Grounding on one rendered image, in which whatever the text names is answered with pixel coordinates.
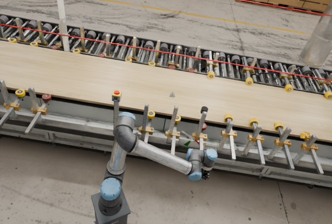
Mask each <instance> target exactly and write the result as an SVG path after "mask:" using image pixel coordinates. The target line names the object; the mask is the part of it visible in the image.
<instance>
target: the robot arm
mask: <svg viewBox="0 0 332 224"><path fill-rule="evenodd" d="M134 123H135V116H134V115H133V114H131V113H129V112H123V113H120V114H119V116H118V119H117V123H116V127H115V131H114V135H115V138H114V143H113V148H112V154H111V159H110V160H109V162H108V163H107V167H106V172H105V176H104V180H103V182H102V184H101V187H100V195H101V197H100V199H99V203H98V206H99V210H100V211H101V212H102V213H103V214H105V215H108V216H112V215H115V214H116V213H118V212H119V211H120V210H121V208H122V205H123V200H122V198H121V189H122V183H123V178H124V174H125V169H126V165H125V158H126V154H127V152H128V153H131V152H135V153H137V154H139V155H142V156H144V157H146V158H149V159H151V160H153V161H156V162H158V163H161V164H163V165H165V166H168V167H170V168H172V169H175V170H177V171H179V172H182V173H184V174H185V175H188V178H189V180H193V181H195V180H200V179H203V181H205V180H207V179H209V171H210V170H211V169H212V168H213V166H214V164H215V161H216V160H217V152H216V151H215V150H214V149H211V148H209V149H207V150H198V149H190V148H189V149H188V151H187V155H186V160H184V159H181V158H179V157H177V156H175V155H173V154H170V153H168V152H166V151H164V150H161V149H159V148H157V147H155V146H152V145H150V144H148V143H146V142H143V141H141V140H139V139H138V136H136V135H134V134H133V129H134Z"/></svg>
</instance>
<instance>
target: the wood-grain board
mask: <svg viewBox="0 0 332 224"><path fill-rule="evenodd" d="M0 79H2V80H4V82H5V85H6V88H7V89H9V90H19V89H23V90H24V91H25V92H29V91H28V88H29V87H34V89H35V93H36V94H41V95H43V94H46V93H48V94H50V95H51V96H53V97H59V98H65V99H71V100H77V101H83V102H89V103H95V104H101V105H107V106H114V102H113V101H112V93H113V90H120V91H122V97H121V100H120V102H119V108H125V109H131V110H137V111H143V112H144V106H145V104H149V109H148V111H154V112H155V114H161V115H167V116H172V113H173V109H174V106H178V111H177V115H179V116H180V117H181V118H185V119H191V120H197V121H199V120H200V118H201V115H202V114H201V113H200V111H201V108H202V107H203V106H206V107H207V108H208V112H207V116H206V119H205V122H209V123H215V124H221V125H227V122H225V120H224V115H225V114H226V113H231V114H232V115H233V121H232V122H233V127H239V128H245V129H251V130H253V128H252V126H251V125H250V124H249V119H250V118H252V117H256V118H257V119H258V124H259V125H261V126H262V129H261V131H263V132H269V133H275V134H279V133H278V131H277V130H275V127H274V123H275V122H278V121H280V122H282V123H283V126H284V128H283V132H284V131H285V129H286V128H287V127H290V128H291V130H292V131H291V133H290V134H289V136H295V137H300V135H301V133H303V132H309V133H310V135H311V136H312V135H313V134H314V135H317V140H319V141H325V142H331V143H332V98H331V99H327V98H326V97H325V95H321V94H315V93H309V92H303V91H297V90H293V91H291V92H286V90H285V89H284V88H278V87H272V86H266V85H260V84H254V83H253V84H252V85H251V86H248V85H246V82H243V81H237V80H231V79H225V78H219V77H214V79H209V78H208V76H207V75H202V74H196V73H190V72H184V71H178V70H172V69H167V68H161V67H155V66H149V65H143V64H137V63H131V62H125V61H119V60H113V59H108V58H102V57H96V56H90V55H84V54H78V53H72V52H66V51H61V50H55V49H49V48H43V47H37V46H31V45H24V44H18V43H12V42H6V41H0ZM171 92H174V94H175V97H174V98H173V97H169V95H170V93H171Z"/></svg>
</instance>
